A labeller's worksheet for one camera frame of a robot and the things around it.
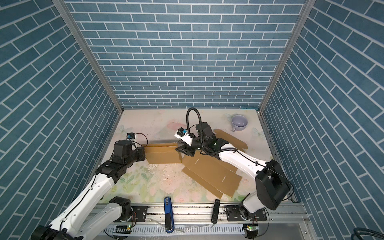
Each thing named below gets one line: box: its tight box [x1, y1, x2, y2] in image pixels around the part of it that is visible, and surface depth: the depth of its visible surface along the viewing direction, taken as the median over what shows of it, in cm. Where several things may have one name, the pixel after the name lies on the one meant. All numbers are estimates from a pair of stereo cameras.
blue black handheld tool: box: [164, 196, 175, 233], surface depth 73 cm
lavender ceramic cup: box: [231, 114, 248, 132], surface depth 110 cm
